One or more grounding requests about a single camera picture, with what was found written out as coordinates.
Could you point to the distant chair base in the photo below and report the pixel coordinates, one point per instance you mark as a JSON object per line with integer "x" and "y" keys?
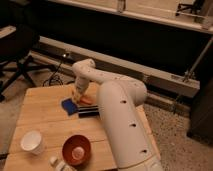
{"x": 195, "y": 7}

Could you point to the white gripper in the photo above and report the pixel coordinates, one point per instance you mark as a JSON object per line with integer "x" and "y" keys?
{"x": 80, "y": 86}

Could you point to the black rectangular box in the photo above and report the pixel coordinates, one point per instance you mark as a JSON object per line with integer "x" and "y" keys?
{"x": 88, "y": 111}

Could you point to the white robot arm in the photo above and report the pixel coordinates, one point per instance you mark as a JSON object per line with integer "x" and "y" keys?
{"x": 117, "y": 98}

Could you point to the red bowl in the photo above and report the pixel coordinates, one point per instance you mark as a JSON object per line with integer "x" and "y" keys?
{"x": 76, "y": 150}

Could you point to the blue sponge block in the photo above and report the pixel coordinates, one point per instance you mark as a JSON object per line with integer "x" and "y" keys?
{"x": 69, "y": 106}

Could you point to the white bottle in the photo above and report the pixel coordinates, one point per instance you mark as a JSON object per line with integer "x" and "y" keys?
{"x": 60, "y": 165}

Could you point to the white paper cup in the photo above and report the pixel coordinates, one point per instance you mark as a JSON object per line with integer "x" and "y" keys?
{"x": 32, "y": 142}

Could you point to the orange pepper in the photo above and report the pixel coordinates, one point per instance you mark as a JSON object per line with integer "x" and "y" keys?
{"x": 86, "y": 100}

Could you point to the black office chair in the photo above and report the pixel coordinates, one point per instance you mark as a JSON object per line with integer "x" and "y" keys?
{"x": 15, "y": 57}

